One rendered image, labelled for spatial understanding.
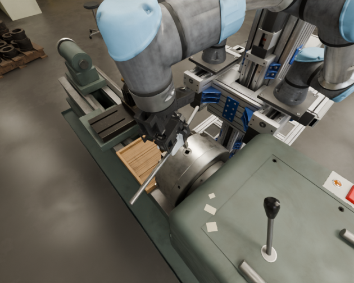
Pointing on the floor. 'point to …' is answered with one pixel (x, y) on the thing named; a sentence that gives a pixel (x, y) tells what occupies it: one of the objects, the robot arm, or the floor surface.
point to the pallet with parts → (9, 49)
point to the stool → (93, 14)
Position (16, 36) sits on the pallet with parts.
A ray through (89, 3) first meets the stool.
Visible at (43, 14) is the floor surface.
